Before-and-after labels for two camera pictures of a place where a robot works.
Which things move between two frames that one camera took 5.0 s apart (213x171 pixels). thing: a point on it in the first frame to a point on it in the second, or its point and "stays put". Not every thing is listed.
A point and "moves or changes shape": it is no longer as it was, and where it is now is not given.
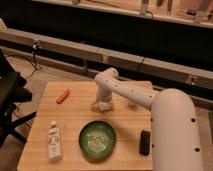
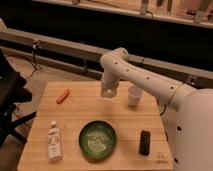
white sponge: [101, 106] moves or changes shape
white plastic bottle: [54, 143] stays put
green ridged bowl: [97, 140] stays put
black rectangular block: [145, 142] stays put
